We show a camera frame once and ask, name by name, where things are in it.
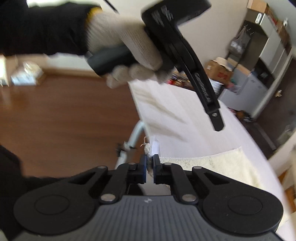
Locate cream yellow terry towel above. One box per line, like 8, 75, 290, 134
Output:
159, 144, 280, 194

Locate cardboard box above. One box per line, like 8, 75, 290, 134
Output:
204, 57, 233, 85

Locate left gloved hand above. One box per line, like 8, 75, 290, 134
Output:
86, 8, 172, 88

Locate grey storage cabinet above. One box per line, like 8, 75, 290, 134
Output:
219, 1, 290, 115

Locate hanging grey bag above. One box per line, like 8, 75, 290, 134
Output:
228, 27, 251, 58

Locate cooking oil bottles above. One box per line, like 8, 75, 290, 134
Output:
167, 71, 194, 90

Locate left black sleeve forearm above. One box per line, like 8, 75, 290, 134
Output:
1, 1, 100, 57

